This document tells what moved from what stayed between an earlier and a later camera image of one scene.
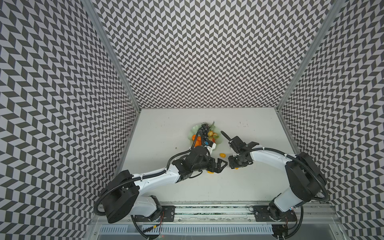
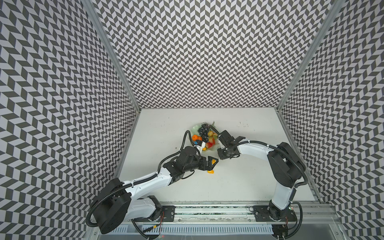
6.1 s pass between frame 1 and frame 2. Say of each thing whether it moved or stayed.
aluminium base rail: stayed
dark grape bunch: stayed
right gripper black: moved
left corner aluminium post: stayed
